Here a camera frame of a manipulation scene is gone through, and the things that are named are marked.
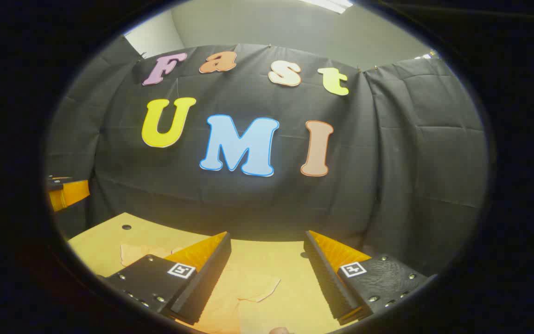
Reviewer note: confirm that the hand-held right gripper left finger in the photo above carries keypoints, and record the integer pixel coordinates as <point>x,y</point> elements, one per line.
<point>209,273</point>

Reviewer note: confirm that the orange T-shirt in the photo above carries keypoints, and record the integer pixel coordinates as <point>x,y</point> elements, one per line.
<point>244,287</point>

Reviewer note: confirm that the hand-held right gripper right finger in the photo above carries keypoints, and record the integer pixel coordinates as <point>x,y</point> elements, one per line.
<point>325,276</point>

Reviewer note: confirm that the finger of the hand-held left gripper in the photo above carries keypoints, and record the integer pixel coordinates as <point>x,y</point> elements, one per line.
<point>70,192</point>

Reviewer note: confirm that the black backdrop cloth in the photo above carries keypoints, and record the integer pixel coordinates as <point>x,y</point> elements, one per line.
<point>257,199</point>

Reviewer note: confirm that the ceiling light panel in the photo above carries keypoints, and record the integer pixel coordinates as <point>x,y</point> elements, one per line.
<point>329,4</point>

